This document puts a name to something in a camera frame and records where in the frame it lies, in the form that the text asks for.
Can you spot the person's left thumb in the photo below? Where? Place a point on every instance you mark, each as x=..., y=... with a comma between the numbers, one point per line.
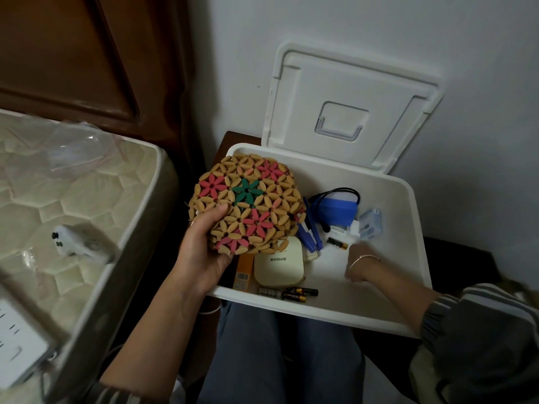
x=214, y=218

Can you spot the blue jeans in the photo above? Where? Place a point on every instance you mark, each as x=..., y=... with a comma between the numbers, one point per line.
x=278, y=357

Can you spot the person's left forearm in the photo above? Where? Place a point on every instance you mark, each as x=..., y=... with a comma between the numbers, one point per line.
x=160, y=332

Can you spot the person's right hand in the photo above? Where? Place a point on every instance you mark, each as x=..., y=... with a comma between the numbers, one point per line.
x=361, y=253

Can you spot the person's left hand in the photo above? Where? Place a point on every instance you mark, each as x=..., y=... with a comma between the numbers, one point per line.
x=198, y=260

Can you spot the clear plastic wrap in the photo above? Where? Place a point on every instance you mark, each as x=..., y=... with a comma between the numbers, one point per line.
x=80, y=145

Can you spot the white game controller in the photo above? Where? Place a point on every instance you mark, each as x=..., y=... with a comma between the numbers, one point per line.
x=80, y=244

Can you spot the person's right fingers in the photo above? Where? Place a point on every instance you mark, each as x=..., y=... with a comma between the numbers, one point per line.
x=353, y=275

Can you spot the small white box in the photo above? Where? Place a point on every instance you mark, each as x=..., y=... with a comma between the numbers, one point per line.
x=353, y=229

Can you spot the quilted cream mattress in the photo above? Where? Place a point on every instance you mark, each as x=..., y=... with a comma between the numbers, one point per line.
x=84, y=206

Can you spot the white plastic storage box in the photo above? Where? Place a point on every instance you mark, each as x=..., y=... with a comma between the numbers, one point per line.
x=379, y=286

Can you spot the cream square device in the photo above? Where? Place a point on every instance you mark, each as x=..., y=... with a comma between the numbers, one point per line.
x=278, y=265

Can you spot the orange flat box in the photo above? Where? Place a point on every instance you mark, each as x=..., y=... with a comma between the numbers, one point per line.
x=243, y=271

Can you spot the light blue small carton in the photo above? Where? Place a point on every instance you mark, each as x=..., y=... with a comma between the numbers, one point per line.
x=370, y=223

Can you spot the brown wooden headboard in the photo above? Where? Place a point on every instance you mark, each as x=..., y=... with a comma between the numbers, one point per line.
x=84, y=58

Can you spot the white power strip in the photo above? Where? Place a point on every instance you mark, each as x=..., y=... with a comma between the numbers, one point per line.
x=17, y=340

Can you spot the person's right forearm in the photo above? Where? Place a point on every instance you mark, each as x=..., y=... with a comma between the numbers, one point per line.
x=400, y=294

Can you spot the woven bamboo flower mat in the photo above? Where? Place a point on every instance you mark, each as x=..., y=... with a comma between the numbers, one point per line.
x=252, y=201

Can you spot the blue pen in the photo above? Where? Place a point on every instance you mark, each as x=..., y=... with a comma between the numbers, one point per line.
x=310, y=233

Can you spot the white storage box lid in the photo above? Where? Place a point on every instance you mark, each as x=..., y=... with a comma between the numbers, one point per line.
x=349, y=109

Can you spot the grey striped sweater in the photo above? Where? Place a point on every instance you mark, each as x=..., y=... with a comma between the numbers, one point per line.
x=484, y=336

